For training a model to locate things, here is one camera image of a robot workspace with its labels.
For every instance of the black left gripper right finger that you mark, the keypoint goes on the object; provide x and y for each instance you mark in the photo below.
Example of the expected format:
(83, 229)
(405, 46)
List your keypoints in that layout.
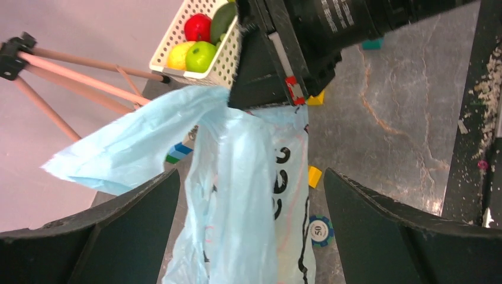
(381, 240)

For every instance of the teal wooden block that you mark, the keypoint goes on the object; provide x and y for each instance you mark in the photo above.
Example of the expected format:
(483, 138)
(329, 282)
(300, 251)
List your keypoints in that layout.
(376, 44)

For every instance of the yellow fake lemon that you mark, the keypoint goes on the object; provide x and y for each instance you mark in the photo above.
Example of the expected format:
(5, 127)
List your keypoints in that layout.
(177, 56)

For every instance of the blue green poker chip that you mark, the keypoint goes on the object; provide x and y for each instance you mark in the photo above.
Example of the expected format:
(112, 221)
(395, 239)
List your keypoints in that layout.
(321, 231)

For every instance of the long yellow wooden block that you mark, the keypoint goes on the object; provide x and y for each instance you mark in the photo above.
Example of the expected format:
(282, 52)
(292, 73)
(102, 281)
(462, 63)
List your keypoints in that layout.
(314, 176)

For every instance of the green blue grey brick stack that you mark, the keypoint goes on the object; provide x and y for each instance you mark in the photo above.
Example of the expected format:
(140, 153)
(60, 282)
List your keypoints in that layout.
(178, 152)

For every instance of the pink music stand tripod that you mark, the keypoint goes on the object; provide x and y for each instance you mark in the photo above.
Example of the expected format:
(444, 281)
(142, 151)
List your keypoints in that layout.
(21, 53)

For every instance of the green fake apple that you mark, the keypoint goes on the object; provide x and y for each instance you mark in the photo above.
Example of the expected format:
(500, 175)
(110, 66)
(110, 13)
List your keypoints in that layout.
(200, 56)

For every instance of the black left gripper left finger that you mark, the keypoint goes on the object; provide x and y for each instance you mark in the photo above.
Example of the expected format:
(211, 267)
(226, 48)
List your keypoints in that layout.
(122, 240)

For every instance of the white perforated plastic basket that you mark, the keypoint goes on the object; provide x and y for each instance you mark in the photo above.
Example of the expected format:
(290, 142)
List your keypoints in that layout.
(223, 65)

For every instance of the light blue plastic bag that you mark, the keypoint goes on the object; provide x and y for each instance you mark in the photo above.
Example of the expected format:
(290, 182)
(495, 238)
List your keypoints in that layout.
(246, 190)

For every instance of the dark green fake avocado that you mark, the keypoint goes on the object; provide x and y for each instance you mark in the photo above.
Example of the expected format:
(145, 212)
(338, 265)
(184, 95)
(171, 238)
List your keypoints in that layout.
(221, 21)

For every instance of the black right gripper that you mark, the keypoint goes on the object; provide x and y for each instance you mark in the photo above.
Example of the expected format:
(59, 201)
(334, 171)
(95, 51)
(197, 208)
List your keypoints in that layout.
(289, 49)

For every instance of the red fake pomegranate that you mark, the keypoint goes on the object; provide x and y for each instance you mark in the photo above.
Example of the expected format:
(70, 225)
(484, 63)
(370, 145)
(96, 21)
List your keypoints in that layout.
(197, 28)

